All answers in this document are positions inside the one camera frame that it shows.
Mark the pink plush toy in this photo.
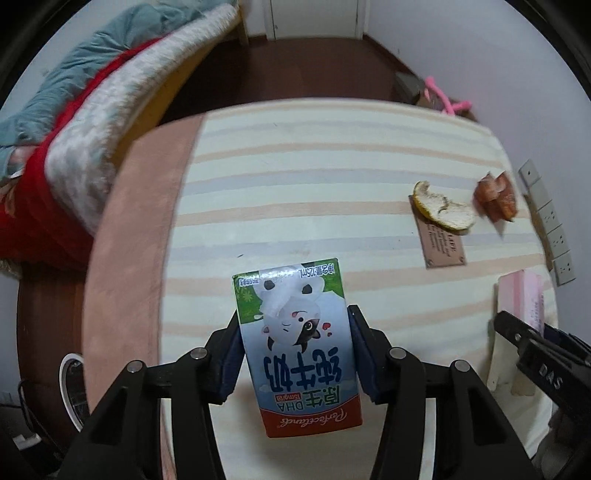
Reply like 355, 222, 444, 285
425, 76, 474, 115

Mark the white rimmed trash bin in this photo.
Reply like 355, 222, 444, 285
59, 353, 95, 428

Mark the brown card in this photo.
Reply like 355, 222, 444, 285
409, 194, 467, 269

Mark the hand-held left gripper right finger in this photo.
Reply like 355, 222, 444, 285
346, 305, 539, 480

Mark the red brown snack packet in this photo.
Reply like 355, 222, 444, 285
473, 171, 519, 223

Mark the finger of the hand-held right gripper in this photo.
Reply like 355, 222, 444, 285
490, 310, 591, 411
543, 322, 591, 360

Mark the white door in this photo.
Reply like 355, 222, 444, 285
270, 0, 365, 40

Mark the blue white milk carton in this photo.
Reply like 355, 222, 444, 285
232, 257, 365, 438

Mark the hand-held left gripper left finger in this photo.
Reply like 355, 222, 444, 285
60, 310, 245, 480

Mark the wooden bed frame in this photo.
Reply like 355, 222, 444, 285
113, 4, 251, 162

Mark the orange peel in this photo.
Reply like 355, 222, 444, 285
412, 180, 476, 232

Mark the white power strip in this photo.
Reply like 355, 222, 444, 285
518, 159, 577, 286

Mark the pink white box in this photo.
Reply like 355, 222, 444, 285
495, 271, 546, 333

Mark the teal duvet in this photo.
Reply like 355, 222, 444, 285
0, 0, 222, 148

